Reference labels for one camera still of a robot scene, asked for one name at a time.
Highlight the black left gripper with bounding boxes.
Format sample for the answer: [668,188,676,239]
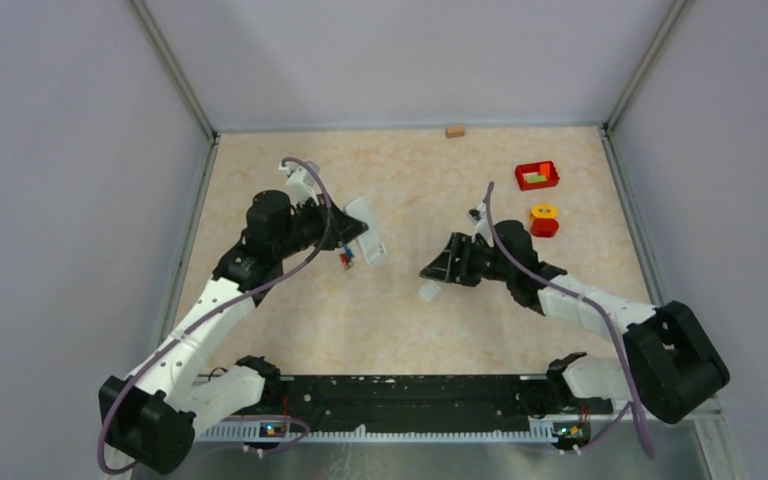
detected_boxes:
[274,192,368,259]

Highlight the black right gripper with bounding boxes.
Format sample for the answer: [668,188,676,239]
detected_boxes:
[420,232,514,287]

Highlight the white remote control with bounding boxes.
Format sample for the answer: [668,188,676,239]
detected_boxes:
[345,197,387,265]

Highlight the white battery cover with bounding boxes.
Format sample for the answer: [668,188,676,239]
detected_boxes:
[417,280,441,303]

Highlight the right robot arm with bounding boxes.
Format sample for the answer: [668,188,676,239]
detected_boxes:
[419,220,731,424]

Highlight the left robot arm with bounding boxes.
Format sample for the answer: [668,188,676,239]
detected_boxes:
[97,190,380,475]

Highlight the red block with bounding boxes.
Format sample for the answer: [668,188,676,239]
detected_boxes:
[529,218,560,238]

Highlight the yellow block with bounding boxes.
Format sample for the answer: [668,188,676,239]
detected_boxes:
[529,204,558,221]

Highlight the small wooden block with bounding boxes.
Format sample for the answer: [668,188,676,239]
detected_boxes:
[444,125,466,139]

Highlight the red bin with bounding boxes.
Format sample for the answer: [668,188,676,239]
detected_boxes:
[514,160,560,191]

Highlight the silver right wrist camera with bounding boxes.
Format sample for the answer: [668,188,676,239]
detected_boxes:
[468,203,492,241]

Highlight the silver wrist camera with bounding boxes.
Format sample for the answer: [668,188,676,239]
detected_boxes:
[468,203,492,241]
[278,158,320,204]

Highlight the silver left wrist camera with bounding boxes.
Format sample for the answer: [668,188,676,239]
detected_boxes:
[278,158,320,204]

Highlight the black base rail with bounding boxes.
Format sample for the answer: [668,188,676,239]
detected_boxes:
[237,365,614,434]

